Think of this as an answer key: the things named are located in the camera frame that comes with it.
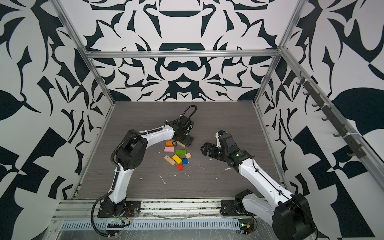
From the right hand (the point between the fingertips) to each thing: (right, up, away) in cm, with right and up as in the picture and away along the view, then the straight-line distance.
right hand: (207, 149), depth 82 cm
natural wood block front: (-22, -8, +8) cm, 24 cm away
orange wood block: (-21, +3, +3) cm, 21 cm away
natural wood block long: (-15, +1, +10) cm, 18 cm away
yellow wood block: (-17, -7, +8) cm, 20 cm away
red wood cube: (-15, -12, +7) cm, 21 cm away
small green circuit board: (+18, -33, -10) cm, 39 cm away
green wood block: (-15, -4, +11) cm, 19 cm away
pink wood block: (-23, -3, +12) cm, 26 cm away
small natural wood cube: (-11, -6, +10) cm, 16 cm away
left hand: (-12, +5, +17) cm, 21 cm away
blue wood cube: (-13, -9, +8) cm, 17 cm away
